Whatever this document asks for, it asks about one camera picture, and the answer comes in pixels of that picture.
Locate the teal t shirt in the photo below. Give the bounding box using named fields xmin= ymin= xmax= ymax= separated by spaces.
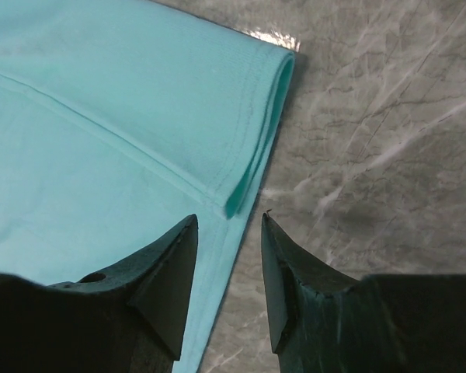
xmin=0 ymin=1 xmax=295 ymax=372

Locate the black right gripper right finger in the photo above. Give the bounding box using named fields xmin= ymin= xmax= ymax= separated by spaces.
xmin=261 ymin=214 xmax=466 ymax=372

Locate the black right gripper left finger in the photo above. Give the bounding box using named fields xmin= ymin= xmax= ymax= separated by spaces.
xmin=0 ymin=214 xmax=198 ymax=372

